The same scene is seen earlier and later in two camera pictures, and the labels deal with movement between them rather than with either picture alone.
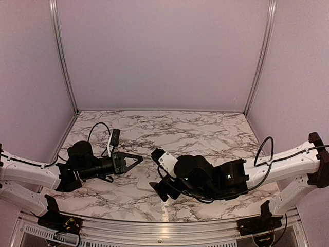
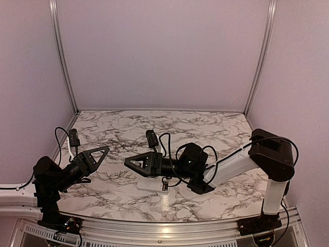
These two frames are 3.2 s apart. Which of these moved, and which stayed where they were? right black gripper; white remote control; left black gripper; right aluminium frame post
Moved: right black gripper; left black gripper
Stayed: white remote control; right aluminium frame post
